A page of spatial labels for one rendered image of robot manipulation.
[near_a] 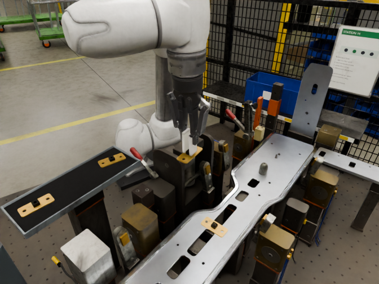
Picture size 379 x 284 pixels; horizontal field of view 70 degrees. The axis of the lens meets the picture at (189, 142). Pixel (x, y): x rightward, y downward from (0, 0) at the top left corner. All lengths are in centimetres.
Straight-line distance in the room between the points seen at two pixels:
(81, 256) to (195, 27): 58
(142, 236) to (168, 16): 57
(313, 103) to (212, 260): 84
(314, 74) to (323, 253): 75
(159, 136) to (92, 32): 100
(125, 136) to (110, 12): 96
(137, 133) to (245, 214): 74
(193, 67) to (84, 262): 52
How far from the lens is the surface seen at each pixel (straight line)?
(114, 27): 53
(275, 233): 86
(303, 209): 103
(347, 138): 145
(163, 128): 143
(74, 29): 54
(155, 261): 83
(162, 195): 88
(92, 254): 74
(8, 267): 87
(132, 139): 143
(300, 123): 141
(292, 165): 119
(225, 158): 110
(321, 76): 131
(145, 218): 82
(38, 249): 136
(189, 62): 61
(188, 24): 57
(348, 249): 138
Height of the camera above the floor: 170
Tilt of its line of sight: 34 degrees down
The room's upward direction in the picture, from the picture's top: straight up
